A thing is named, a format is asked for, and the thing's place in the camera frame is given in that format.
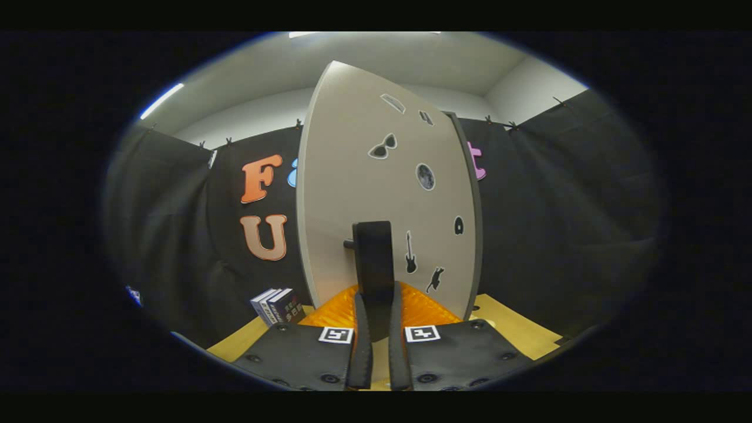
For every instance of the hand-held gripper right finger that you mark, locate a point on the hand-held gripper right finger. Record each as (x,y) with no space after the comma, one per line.
(398,346)

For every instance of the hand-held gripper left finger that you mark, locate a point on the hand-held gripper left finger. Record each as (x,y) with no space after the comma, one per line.
(359,346)

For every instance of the white cabinet door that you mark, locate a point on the white cabinet door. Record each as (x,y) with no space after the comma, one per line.
(346,176)

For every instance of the dark blue cover book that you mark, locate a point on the dark blue cover book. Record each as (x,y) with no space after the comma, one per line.
(289,306)

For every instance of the grey cabinet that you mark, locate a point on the grey cabinet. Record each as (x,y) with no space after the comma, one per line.
(477,247)

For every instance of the black backdrop cloth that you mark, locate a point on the black backdrop cloth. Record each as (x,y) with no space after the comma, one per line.
(558,205)

